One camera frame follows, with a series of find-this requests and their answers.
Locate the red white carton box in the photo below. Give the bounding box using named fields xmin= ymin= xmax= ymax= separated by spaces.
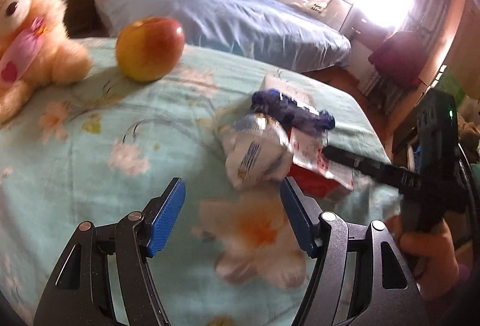
xmin=288 ymin=128 xmax=355 ymax=202

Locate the blue plastic bag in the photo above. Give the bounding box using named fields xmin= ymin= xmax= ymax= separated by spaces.
xmin=250 ymin=89 xmax=335 ymax=136

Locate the white blue plastic wrapper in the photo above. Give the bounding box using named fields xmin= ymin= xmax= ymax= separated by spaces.
xmin=219 ymin=114 xmax=294 ymax=190

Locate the person's right hand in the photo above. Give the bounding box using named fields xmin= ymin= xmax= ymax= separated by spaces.
xmin=385 ymin=215 xmax=460 ymax=301

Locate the green boxes stack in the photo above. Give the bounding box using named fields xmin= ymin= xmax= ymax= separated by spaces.
xmin=430 ymin=65 xmax=466 ymax=105

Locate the maroon jacket on rack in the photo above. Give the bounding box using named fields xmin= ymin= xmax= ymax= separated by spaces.
xmin=368 ymin=31 xmax=428 ymax=89

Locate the cream teddy bear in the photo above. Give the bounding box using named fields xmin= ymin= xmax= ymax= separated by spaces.
xmin=1 ymin=0 xmax=92 ymax=123

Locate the red yellow apple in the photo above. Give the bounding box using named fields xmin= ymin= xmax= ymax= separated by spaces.
xmin=115 ymin=17 xmax=185 ymax=83

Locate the blue bed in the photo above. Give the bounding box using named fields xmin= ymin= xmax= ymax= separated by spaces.
xmin=94 ymin=0 xmax=351 ymax=73

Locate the dark wooden nightstand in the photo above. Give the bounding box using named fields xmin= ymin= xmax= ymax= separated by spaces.
xmin=64 ymin=0 xmax=108 ymax=39

